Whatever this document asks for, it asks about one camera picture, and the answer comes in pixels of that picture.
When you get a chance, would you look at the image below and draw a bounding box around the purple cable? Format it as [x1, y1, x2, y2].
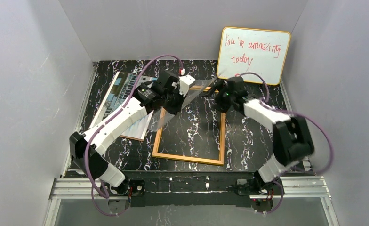
[84, 55, 185, 217]
[234, 72, 334, 215]

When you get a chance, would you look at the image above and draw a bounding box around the whiteboard with red writing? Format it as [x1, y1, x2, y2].
[217, 27, 291, 85]

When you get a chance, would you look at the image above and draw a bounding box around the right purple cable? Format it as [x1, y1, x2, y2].
[234, 72, 334, 215]

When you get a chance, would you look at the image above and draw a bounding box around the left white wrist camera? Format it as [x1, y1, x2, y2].
[179, 75, 195, 97]

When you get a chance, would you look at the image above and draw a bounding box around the yellow wooden picture frame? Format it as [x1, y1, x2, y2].
[152, 94, 226, 166]

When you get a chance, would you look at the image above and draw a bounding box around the aluminium rail with black bases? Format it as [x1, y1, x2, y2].
[49, 169, 332, 208]

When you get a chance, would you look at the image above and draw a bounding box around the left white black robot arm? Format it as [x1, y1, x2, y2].
[69, 71, 195, 187]

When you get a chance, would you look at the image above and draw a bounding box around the building and sky photo board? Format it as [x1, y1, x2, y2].
[90, 72, 152, 141]

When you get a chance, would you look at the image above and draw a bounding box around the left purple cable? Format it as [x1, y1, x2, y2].
[84, 55, 185, 217]

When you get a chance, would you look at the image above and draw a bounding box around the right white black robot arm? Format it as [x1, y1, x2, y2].
[204, 77, 315, 191]

